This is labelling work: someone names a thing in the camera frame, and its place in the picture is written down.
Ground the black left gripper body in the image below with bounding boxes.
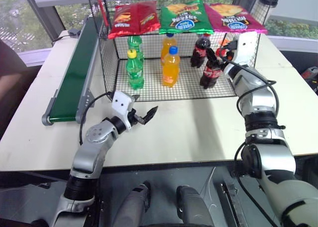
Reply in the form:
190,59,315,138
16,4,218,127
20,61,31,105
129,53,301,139
127,108,147,126

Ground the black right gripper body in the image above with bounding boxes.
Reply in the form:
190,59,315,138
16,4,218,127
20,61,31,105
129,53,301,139
219,40,239,63

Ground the cola bottle red label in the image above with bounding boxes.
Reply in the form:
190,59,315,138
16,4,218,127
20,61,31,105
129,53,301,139
189,33,212,69
199,47,227,90

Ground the green conveyor belt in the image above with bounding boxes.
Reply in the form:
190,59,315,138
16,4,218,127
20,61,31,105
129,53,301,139
41,15,100,127

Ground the green soda bottle yellow cap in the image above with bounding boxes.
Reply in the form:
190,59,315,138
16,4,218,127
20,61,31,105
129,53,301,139
126,49,145,90

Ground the pink chips bag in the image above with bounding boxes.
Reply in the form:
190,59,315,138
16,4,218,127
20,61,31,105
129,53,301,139
204,2,269,35

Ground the orange soda bottle blue cap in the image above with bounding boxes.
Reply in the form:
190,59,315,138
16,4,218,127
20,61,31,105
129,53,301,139
160,33,178,64
161,46,181,88

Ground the green chips bag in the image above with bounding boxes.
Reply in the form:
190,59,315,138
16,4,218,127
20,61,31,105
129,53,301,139
159,0,215,35

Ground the clear cup black lid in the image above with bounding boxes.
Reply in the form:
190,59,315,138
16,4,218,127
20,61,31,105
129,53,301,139
255,0,279,24

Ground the red chips bag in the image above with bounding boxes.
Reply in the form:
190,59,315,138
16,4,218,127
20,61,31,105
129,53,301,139
107,0,162,40

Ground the dark rounded grey shape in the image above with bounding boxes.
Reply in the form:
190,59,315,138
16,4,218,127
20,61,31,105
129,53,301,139
113,180,152,227
175,185,215,227

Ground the black power adapter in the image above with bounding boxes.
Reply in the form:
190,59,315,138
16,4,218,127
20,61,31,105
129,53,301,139
51,27,82,47

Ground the black metal bar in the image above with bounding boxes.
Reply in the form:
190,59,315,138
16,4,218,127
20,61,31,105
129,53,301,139
218,181,245,227

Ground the dark brown seat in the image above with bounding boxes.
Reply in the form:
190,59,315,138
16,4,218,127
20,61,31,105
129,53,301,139
0,39,38,141

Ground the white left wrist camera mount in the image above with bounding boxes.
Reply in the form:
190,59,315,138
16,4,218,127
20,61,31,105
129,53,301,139
111,90,137,133

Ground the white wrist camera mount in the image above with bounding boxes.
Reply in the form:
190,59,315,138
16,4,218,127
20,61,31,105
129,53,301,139
233,31,259,67
111,90,137,133

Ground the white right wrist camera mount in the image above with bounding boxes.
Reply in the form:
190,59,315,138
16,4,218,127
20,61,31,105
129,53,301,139
233,31,259,67

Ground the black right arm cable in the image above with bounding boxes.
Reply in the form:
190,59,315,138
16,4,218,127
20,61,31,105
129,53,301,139
218,44,278,206

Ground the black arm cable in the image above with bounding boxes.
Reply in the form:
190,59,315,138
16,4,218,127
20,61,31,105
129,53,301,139
218,44,278,206
79,91,113,146

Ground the black wire mesh rack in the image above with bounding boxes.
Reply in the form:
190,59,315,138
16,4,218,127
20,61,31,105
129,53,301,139
85,0,278,103

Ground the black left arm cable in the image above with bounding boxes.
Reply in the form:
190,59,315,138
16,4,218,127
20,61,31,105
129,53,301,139
79,91,113,146

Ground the red strap on rack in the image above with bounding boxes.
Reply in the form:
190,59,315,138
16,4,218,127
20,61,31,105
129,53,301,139
95,0,110,28

